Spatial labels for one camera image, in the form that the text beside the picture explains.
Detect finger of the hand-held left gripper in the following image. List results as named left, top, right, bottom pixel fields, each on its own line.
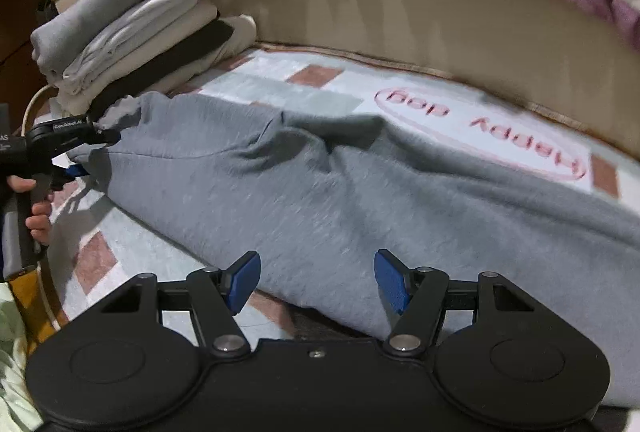
left=50, top=163, right=90, bottom=188
left=92, top=125, right=122, bottom=145

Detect person's left hand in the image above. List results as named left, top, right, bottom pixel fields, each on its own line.
left=6, top=175, right=53, bottom=247

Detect white folded garment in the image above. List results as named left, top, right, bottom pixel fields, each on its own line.
left=62, top=0, right=219, bottom=86

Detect dark wooden cabinet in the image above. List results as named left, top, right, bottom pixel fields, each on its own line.
left=0, top=0, right=56, bottom=113

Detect stack of folded clothes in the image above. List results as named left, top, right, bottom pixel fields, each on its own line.
left=31, top=0, right=238, bottom=83

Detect checkered cartoon rug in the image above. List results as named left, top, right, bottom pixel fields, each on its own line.
left=20, top=42, right=640, bottom=343

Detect black folded garment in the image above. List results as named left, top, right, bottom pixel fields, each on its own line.
left=87, top=18, right=236, bottom=118

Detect grey pants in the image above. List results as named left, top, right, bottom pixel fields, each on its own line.
left=65, top=91, right=640, bottom=408

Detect beige folded garment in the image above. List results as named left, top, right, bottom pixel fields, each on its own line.
left=55, top=5, right=221, bottom=100

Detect pale green cloth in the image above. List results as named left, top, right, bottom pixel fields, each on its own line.
left=0, top=285, right=46, bottom=432

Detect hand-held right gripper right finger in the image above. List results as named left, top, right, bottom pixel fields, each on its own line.
left=374, top=249, right=536, bottom=359

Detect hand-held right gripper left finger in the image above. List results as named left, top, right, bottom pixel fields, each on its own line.
left=100, top=251, right=262, bottom=359

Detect beige bed frame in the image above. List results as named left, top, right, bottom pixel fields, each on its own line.
left=220, top=0, right=640, bottom=153

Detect thick white cable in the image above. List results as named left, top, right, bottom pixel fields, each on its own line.
left=22, top=85, right=58, bottom=133

